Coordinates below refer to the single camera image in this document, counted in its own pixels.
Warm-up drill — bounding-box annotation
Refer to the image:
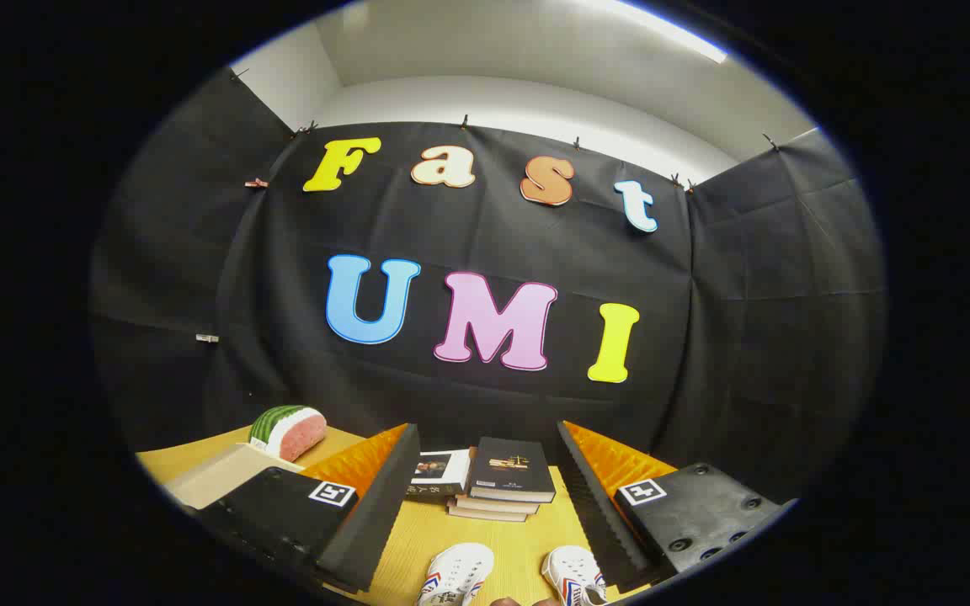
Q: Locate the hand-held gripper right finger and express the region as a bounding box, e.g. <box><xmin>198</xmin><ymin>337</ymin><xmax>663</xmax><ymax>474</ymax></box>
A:
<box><xmin>557</xmin><ymin>420</ymin><xmax>799</xmax><ymax>593</ymax></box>

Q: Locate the black backdrop cloth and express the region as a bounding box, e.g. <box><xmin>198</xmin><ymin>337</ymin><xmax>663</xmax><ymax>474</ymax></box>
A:
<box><xmin>89</xmin><ymin>67</ymin><xmax>886</xmax><ymax>506</ymax></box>

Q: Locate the tan edged book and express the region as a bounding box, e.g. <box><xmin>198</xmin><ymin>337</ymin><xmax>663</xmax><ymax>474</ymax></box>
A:
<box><xmin>448</xmin><ymin>503</ymin><xmax>528</xmax><ymax>523</ymax></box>
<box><xmin>456</xmin><ymin>495</ymin><xmax>541</xmax><ymax>514</ymax></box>

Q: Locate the watermelon slice toy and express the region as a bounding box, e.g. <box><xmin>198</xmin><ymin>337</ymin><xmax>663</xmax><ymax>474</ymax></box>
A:
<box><xmin>249</xmin><ymin>406</ymin><xmax>328</xmax><ymax>462</ymax></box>

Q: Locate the white portrait cover book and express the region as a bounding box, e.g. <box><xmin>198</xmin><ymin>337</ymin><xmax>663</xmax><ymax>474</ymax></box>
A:
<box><xmin>408</xmin><ymin>450</ymin><xmax>473</xmax><ymax>504</ymax></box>

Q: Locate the white canvas shoe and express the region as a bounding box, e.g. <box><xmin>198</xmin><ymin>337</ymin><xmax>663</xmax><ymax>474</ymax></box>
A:
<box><xmin>416</xmin><ymin>543</ymin><xmax>495</xmax><ymax>606</ymax></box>
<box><xmin>541</xmin><ymin>545</ymin><xmax>608</xmax><ymax>606</ymax></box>

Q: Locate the black cover book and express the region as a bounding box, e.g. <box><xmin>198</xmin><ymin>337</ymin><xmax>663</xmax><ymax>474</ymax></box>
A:
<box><xmin>468</xmin><ymin>437</ymin><xmax>557</xmax><ymax>504</ymax></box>

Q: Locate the beige fabric storage box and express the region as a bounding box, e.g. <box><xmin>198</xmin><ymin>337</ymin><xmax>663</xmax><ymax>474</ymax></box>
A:
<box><xmin>163</xmin><ymin>442</ymin><xmax>305</xmax><ymax>510</ymax></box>

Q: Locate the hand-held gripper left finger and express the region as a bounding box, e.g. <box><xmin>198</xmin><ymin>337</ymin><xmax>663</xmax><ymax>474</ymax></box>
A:
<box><xmin>195</xmin><ymin>423</ymin><xmax>421</xmax><ymax>593</ymax></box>

